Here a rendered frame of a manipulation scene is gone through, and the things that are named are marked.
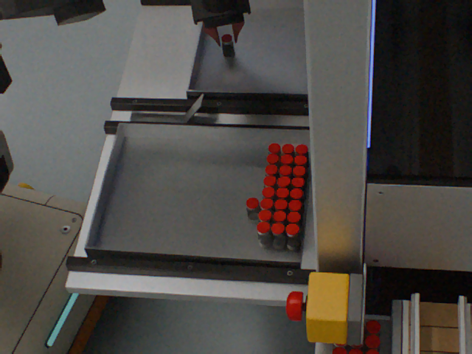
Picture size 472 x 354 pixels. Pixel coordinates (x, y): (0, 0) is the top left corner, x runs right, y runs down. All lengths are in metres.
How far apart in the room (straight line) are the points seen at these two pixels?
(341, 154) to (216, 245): 0.44
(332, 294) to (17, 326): 1.10
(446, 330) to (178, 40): 0.79
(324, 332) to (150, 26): 0.81
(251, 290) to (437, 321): 0.29
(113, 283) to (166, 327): 0.96
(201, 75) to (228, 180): 0.25
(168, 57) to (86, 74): 1.31
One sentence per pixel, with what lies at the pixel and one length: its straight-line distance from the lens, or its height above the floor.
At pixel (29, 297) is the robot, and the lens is 2.12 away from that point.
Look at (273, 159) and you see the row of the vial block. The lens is 1.40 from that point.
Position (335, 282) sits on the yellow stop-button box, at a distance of 1.15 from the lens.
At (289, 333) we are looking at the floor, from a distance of 2.27.
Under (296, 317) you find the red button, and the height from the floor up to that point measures 1.00.
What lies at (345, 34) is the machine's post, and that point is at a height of 1.44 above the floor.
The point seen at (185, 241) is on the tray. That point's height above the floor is 0.88.
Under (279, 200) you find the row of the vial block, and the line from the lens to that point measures 1.35.
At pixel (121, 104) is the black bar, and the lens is 1.57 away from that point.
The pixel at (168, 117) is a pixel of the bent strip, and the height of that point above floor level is 0.88.
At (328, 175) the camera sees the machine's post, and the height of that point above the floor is 1.22.
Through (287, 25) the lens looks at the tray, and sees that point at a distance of 1.68.
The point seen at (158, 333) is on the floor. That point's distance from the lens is 2.31.
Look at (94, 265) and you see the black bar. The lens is 1.37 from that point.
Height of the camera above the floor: 2.03
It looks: 53 degrees down
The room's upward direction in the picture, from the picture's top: 9 degrees counter-clockwise
